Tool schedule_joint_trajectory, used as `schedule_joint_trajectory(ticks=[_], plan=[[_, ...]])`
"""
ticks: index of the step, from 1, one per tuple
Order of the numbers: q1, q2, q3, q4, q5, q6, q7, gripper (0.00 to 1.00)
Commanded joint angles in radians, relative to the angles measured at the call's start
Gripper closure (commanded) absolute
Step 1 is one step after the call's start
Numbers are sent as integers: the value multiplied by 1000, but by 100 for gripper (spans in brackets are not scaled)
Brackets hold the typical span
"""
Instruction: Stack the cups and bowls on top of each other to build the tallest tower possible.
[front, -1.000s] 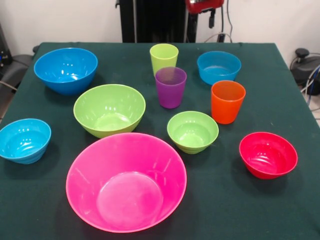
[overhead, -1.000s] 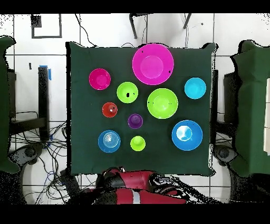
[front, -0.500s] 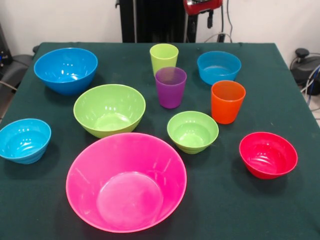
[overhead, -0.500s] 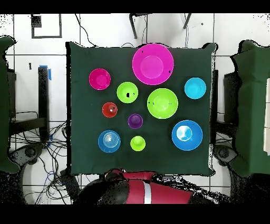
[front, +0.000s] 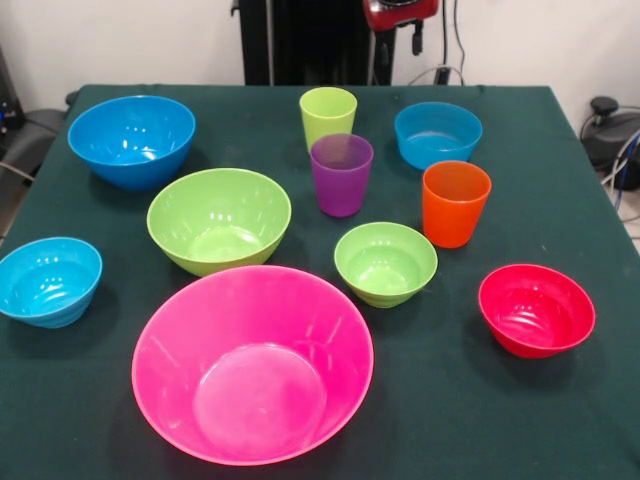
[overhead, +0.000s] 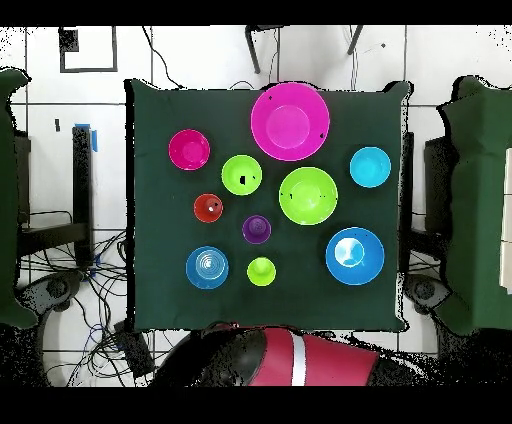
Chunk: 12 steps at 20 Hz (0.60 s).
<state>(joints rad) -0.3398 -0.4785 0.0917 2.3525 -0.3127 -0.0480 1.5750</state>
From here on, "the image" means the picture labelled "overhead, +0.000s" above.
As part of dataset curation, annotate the purple cup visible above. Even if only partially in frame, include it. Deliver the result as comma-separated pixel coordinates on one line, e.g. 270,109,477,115
242,214,273,246

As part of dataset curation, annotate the dark green table cloth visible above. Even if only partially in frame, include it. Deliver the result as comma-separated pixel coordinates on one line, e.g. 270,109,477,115
127,78,411,333

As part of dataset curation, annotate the small red-pink bowl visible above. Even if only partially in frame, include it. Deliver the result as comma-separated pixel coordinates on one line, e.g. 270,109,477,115
167,128,212,172

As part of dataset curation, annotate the green covered side table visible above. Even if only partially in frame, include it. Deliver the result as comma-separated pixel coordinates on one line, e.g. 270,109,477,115
438,75,512,336
0,67,37,329

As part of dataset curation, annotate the large blue bowl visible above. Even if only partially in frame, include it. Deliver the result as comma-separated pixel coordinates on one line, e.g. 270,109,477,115
324,227,386,286

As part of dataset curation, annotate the black tripod leg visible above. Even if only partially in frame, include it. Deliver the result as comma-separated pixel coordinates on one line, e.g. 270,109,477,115
346,26,365,56
245,26,283,75

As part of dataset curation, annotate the small light blue bowl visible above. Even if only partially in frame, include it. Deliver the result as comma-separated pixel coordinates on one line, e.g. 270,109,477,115
349,146,393,189

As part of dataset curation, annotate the tangle of black cables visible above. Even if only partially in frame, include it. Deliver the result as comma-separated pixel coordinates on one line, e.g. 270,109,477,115
19,209,161,387

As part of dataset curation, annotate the orange cup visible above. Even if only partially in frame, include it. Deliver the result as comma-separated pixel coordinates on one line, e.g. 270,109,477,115
193,192,225,225

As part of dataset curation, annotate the black power box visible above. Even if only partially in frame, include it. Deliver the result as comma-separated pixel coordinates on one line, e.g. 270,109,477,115
111,319,158,379

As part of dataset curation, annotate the black wheel base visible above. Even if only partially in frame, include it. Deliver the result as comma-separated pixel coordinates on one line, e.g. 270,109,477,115
31,271,83,312
403,271,449,312

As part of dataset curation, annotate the large green bowl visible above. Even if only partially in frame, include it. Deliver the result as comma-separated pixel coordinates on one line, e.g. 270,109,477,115
278,166,340,226

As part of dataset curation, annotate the small green bowl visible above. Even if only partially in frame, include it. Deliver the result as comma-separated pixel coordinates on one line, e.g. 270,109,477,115
220,154,264,197

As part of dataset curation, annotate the medium blue bowl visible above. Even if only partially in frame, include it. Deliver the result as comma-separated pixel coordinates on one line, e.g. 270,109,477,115
185,245,231,290

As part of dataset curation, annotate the large pink bowl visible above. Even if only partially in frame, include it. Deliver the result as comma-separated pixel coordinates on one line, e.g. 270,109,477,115
250,81,331,162

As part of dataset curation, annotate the lime green cup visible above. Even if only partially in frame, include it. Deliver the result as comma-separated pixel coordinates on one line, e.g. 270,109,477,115
246,256,278,288

